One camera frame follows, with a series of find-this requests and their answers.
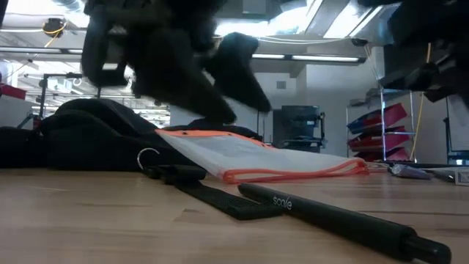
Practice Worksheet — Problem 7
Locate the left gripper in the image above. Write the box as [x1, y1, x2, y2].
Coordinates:
[80, 0, 272, 124]

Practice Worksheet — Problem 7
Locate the white mesh pouch orange trim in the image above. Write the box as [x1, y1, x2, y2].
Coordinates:
[155, 128, 370, 184]

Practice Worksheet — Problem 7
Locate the black backpack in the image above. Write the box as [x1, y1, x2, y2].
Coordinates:
[0, 98, 285, 221]

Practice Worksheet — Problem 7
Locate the black pen white print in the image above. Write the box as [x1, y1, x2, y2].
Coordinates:
[237, 182, 453, 264]

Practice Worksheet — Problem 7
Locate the small packet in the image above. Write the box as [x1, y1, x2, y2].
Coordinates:
[388, 164, 434, 180]

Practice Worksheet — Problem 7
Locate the grey printer cart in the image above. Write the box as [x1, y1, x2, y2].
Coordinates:
[273, 105, 327, 153]

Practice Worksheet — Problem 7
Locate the ceiling light strip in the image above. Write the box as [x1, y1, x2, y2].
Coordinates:
[0, 46, 362, 62]

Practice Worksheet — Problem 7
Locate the red sign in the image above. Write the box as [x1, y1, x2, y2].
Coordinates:
[0, 83, 27, 100]

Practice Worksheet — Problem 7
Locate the black frame rig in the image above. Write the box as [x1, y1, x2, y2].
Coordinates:
[38, 72, 104, 118]

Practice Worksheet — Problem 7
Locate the ceiling cable reel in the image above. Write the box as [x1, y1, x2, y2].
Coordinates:
[42, 17, 67, 37]

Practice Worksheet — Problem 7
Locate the yellow hanging cord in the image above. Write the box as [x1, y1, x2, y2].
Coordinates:
[409, 42, 432, 161]

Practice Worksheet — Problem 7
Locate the black metal table frame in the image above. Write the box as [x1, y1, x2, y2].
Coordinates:
[369, 159, 469, 169]

